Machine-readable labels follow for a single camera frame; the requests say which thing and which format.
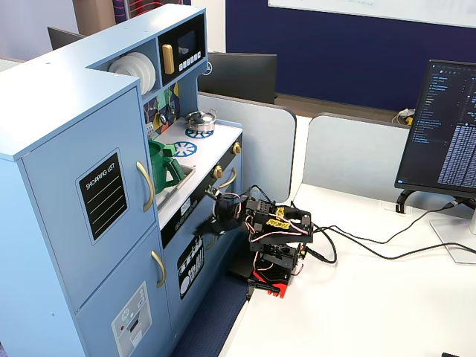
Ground black cable to monitor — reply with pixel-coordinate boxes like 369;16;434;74
289;199;476;245

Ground white and yellow cable bundle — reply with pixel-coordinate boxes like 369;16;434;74
391;107;416;126

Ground black looped power cable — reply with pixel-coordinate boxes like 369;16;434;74
308;225;476;265

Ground black flat base plate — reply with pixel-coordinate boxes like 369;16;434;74
227;255;254;280

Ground whiteboard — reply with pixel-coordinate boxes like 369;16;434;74
267;0;476;29

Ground red and blue striped board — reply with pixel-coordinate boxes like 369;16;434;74
112;0;191;24

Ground silver toy pot with lid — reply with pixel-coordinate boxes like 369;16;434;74
184;109;218;134

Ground grey desk divider panel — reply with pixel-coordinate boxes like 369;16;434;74
301;112;412;208
196;91;298;204

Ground red robot base clamp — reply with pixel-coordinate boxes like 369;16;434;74
248;268;291;300

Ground black monitor seen from behind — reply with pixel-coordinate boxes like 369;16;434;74
47;26;89;51
198;51;278;106

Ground blue shopping list cabinet door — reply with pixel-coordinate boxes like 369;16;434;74
21;86;157;312

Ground blue ice dispenser fridge door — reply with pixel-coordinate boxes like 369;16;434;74
74;222;176;357

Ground short gold door handle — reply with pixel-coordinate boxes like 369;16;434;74
150;250;167;289

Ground toy kitchen sink basin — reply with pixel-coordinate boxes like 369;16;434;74
155;165;196;213

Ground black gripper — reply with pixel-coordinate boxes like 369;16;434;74
191;196;248;238

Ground blue toy kitchen cabinet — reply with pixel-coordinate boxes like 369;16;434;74
0;3;245;357

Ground white monitor stand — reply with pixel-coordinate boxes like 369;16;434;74
429;196;476;265

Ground blue toy oven door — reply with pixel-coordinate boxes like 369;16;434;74
202;151;243;261

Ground hanging toy kitchen utensils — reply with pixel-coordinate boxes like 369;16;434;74
146;102;176;139

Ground black toy microwave door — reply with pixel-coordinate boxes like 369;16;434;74
158;13;206;86

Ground long gold door handle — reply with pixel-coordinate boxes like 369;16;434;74
135;160;155;213

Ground stack of white plates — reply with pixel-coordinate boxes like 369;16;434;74
108;51;156;94

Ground brown wooden panel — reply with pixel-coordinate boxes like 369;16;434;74
72;0;117;37

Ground computer monitor showing code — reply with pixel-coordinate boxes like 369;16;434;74
393;59;476;199

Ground black monitor cable bracket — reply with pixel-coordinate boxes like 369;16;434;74
394;188;414;215

